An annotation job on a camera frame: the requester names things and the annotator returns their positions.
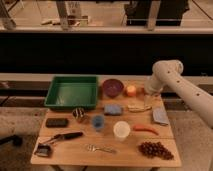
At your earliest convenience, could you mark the yellow red apple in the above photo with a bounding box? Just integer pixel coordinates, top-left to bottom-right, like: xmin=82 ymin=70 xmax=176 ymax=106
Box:
xmin=126 ymin=85 xmax=137 ymax=97

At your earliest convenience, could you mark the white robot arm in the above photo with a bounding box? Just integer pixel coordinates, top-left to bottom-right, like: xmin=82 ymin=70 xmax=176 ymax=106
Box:
xmin=144 ymin=60 xmax=213 ymax=129

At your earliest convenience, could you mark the white plastic cup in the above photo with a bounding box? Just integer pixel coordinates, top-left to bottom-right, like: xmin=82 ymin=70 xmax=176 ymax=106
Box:
xmin=113 ymin=121 xmax=131 ymax=141

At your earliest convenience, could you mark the blue plastic cup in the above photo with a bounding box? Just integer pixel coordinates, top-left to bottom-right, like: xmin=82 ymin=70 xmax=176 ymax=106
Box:
xmin=92 ymin=115 xmax=104 ymax=131

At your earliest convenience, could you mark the yellow banana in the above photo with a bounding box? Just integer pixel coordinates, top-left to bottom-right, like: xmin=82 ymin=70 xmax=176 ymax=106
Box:
xmin=127 ymin=105 xmax=151 ymax=113

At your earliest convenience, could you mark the purple bowl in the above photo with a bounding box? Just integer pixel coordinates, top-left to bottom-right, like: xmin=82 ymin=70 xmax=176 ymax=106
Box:
xmin=102 ymin=79 xmax=124 ymax=98

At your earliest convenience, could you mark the blue sponge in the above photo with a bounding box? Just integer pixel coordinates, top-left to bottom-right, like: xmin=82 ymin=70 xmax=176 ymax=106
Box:
xmin=104 ymin=104 xmax=122 ymax=116

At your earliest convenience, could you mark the bunch of dark grapes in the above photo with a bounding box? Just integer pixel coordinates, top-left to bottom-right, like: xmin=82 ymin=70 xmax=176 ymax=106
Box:
xmin=138 ymin=142 xmax=174 ymax=160

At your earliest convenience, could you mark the striped ball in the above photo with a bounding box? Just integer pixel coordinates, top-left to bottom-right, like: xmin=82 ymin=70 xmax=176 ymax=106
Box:
xmin=72 ymin=107 xmax=85 ymax=120

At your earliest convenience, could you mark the green plastic tray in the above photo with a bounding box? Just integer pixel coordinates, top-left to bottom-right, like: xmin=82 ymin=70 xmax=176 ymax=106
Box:
xmin=44 ymin=76 xmax=98 ymax=110

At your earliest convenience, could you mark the silver fork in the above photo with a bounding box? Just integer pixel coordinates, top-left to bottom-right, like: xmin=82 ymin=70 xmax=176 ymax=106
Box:
xmin=87 ymin=144 xmax=116 ymax=154

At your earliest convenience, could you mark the black rectangular case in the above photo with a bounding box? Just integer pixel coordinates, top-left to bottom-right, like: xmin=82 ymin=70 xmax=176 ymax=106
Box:
xmin=45 ymin=118 xmax=68 ymax=128

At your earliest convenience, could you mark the black object on floor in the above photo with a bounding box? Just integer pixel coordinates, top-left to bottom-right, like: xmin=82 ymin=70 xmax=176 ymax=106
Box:
xmin=0 ymin=135 xmax=23 ymax=146

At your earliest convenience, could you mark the black handled knife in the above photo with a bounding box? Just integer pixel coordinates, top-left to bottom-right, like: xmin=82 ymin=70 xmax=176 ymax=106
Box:
xmin=42 ymin=132 xmax=84 ymax=144

